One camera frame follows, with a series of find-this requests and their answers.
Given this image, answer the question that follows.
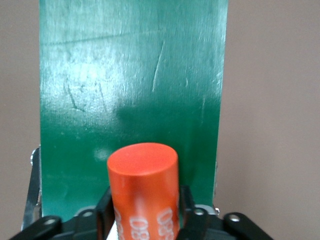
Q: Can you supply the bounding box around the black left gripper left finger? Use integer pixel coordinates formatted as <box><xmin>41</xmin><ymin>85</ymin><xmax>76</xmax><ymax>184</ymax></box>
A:
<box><xmin>9</xmin><ymin>186</ymin><xmax>118</xmax><ymax>240</ymax></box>

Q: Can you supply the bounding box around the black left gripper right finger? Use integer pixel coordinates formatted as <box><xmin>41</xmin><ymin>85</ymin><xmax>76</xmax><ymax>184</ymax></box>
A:
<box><xmin>177</xmin><ymin>184</ymin><xmax>273</xmax><ymax>240</ymax></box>

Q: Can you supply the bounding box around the orange cylinder with 4680 print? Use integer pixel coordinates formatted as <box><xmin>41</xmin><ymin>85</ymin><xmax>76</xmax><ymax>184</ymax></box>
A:
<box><xmin>106</xmin><ymin>142</ymin><xmax>181</xmax><ymax>240</ymax></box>

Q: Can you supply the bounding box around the green conveyor belt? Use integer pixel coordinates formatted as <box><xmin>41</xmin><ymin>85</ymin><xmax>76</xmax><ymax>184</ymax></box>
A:
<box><xmin>21</xmin><ymin>0</ymin><xmax>229</xmax><ymax>232</ymax></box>

